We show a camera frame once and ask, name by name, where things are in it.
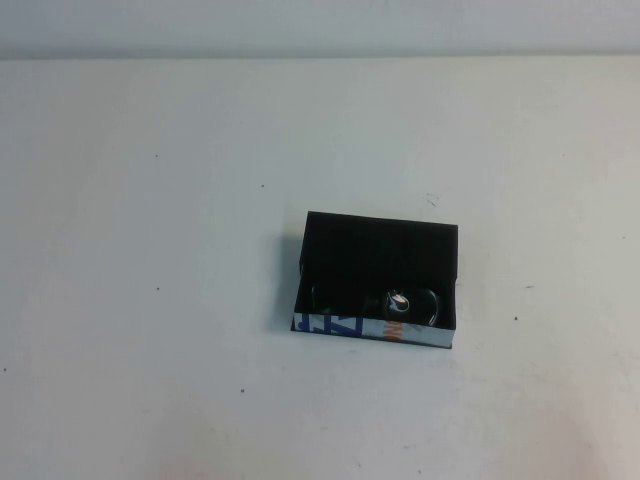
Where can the black round object with silver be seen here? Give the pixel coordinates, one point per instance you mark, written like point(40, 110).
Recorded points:
point(400, 302)

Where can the black open cardboard box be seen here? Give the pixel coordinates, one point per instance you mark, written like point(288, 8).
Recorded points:
point(372, 250)

